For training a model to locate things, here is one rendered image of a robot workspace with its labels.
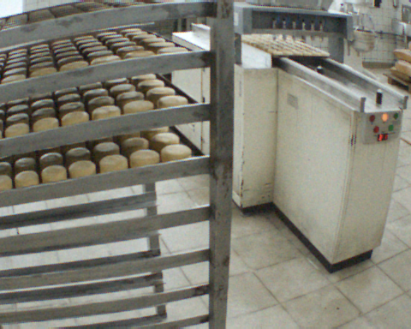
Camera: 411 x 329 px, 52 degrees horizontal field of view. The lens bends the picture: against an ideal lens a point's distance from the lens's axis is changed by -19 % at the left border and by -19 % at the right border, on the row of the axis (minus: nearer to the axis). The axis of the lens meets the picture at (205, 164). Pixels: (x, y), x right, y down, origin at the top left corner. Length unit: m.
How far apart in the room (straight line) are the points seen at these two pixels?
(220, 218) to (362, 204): 1.38
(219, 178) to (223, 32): 0.24
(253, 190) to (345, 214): 0.73
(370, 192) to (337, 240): 0.27
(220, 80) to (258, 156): 1.85
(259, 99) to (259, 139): 0.21
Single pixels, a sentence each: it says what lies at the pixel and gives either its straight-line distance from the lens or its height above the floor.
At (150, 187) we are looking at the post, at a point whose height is 0.81.
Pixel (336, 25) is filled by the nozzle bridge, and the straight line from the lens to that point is 2.76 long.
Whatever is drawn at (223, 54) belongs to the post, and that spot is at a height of 1.24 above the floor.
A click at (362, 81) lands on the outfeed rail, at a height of 0.87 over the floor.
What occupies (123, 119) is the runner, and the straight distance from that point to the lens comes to 0.76.
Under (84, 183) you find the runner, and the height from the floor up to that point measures 1.05.
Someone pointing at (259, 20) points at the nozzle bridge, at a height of 1.10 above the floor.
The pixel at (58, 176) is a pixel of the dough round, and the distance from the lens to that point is 0.81.
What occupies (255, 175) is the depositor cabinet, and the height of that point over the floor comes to 0.26.
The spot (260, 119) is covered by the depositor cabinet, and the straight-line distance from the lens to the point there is 2.53.
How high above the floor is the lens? 1.40
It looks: 24 degrees down
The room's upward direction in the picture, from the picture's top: straight up
